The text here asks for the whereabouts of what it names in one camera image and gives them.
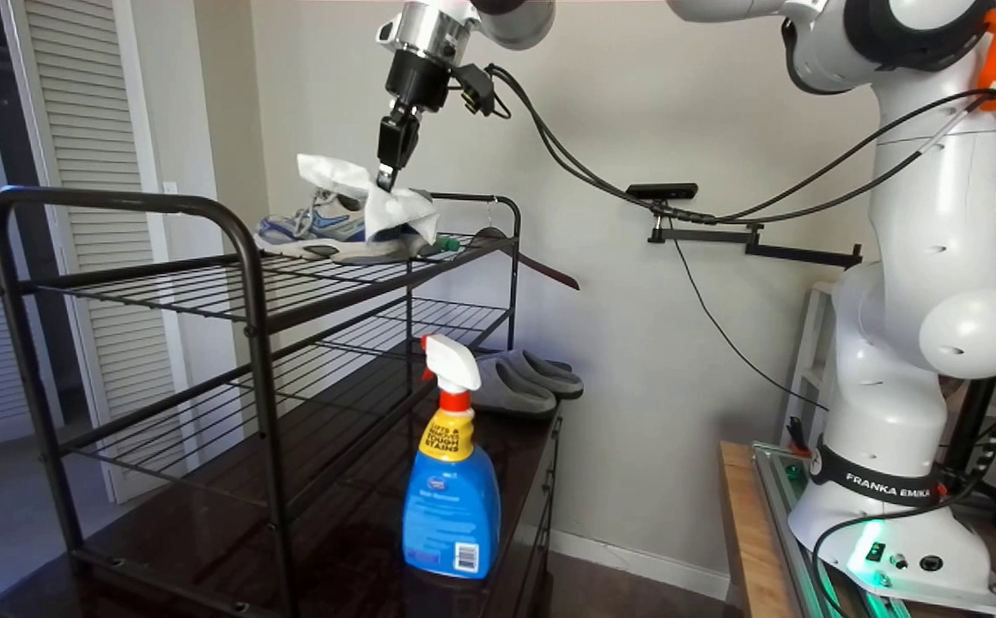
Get blue spray cleaner bottle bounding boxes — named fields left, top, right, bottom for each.
left=398, top=332, right=504, bottom=582

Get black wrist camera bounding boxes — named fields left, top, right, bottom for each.
left=450, top=60, right=515, bottom=122

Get brown wooden hanger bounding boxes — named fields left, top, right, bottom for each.
left=472, top=223, right=584, bottom=293

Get white paper napkin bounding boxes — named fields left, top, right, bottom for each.
left=291, top=152, right=443, bottom=252

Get orange cable clip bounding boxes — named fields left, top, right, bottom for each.
left=969, top=7, right=996, bottom=113

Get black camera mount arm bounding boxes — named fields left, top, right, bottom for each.
left=645, top=202, right=869, bottom=276

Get thin black hanging cable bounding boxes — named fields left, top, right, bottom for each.
left=674, top=237, right=836, bottom=415

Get white upright panel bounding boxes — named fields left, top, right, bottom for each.
left=776, top=281, right=855, bottom=460

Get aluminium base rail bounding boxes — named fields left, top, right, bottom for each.
left=748, top=440, right=915, bottom=618

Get black stereo camera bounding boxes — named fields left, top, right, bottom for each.
left=622, top=177, right=705, bottom=205

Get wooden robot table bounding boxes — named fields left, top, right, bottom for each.
left=713, top=440, right=996, bottom=618

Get grey felt slipper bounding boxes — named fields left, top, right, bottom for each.
left=507, top=345, right=588, bottom=401
left=467, top=350, right=559, bottom=419

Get black metal shoe rack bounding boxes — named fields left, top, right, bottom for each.
left=0, top=184, right=527, bottom=618

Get orange black clamp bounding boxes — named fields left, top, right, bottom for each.
left=783, top=412, right=819, bottom=463

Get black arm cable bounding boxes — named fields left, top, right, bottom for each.
left=479, top=60, right=996, bottom=233

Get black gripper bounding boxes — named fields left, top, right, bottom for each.
left=371, top=47, right=458, bottom=193

